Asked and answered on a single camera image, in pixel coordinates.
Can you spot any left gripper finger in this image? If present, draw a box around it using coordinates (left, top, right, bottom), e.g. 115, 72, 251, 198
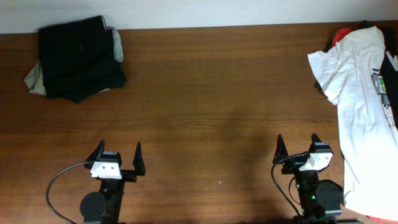
132, 142, 146, 176
86, 140, 105, 162

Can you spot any white robot print t-shirt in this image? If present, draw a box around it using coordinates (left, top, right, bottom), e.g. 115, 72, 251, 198
307, 26, 397, 221

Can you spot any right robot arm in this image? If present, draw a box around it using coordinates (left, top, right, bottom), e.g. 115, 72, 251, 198
271, 133, 343, 224

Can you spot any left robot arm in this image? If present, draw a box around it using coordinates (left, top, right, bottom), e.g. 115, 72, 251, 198
80, 140, 146, 224

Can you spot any black folded garment stack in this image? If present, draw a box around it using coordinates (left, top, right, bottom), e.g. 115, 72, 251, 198
38, 16, 127, 103

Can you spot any red t-shirt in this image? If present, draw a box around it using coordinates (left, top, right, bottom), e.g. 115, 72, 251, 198
332, 27, 353, 47

